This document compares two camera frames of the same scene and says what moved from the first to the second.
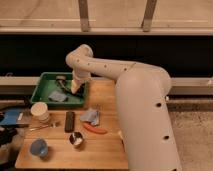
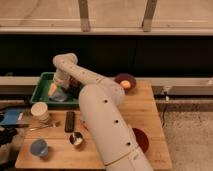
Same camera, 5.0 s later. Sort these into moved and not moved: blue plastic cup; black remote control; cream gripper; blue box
Moved: cream gripper
Not moved: blue plastic cup; blue box; black remote control
